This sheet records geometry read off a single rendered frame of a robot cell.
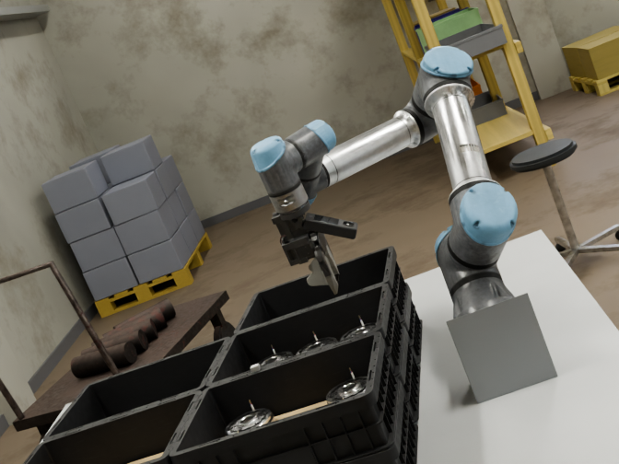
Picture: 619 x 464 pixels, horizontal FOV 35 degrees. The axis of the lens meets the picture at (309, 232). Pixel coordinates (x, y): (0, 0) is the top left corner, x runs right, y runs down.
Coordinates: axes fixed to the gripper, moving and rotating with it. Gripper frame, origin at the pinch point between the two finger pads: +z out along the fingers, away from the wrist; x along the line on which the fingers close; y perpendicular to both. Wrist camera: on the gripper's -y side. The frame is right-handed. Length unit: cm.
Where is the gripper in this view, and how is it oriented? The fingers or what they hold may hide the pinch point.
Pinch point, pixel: (337, 282)
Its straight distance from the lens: 217.4
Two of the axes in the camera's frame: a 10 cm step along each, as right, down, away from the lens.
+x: -0.6, 4.0, -9.2
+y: -9.2, 3.3, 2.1
